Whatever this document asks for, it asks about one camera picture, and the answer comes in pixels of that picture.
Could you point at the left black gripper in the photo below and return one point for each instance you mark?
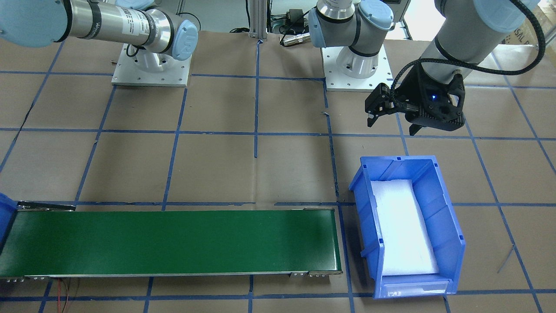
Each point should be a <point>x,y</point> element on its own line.
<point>411,89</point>

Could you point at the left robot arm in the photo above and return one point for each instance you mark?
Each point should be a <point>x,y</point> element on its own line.
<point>470,31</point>

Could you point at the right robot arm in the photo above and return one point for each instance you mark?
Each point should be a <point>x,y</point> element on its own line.
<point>141,23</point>

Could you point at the blue plastic bin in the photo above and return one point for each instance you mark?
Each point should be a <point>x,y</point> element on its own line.
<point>8,208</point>
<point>442,226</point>

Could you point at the white foam bin liner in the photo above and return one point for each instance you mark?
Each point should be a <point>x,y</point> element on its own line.
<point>407,247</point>

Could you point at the black power adapter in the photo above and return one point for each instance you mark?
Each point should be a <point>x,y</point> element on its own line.
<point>295,18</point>

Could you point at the green conveyor belt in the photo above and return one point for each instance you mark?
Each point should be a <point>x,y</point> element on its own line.
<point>68,243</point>

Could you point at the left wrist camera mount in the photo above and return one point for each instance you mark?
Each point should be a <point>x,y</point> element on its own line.
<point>439,105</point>

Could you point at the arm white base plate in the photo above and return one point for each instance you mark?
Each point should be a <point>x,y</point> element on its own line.
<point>360,69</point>
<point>147,69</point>

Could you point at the aluminium frame post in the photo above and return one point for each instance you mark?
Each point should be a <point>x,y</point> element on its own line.
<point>258,22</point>

